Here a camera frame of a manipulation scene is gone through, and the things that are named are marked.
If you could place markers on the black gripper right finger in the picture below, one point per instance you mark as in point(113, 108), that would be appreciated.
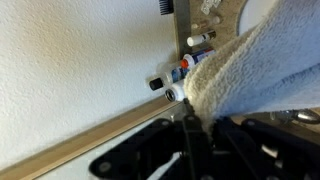
point(263, 150)

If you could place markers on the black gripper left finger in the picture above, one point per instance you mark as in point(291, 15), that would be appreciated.
point(193, 143)

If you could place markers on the white terry towel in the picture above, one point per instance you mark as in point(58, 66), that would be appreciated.
point(260, 66)

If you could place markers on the chrome faucet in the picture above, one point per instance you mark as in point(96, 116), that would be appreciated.
point(296, 116)

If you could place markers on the blue bottle black cap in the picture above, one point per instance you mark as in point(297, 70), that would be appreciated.
point(168, 78)

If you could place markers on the small white roll-on bottle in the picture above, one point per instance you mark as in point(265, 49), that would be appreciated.
point(200, 39)

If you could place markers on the small clear vial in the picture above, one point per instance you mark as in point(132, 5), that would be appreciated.
point(208, 22)

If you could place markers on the white oval sink basin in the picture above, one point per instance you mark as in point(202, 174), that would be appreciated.
point(250, 16)

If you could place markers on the black comb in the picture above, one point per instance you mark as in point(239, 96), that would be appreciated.
point(165, 6)

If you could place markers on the wood framed wall mirror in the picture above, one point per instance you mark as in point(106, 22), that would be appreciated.
point(83, 146)

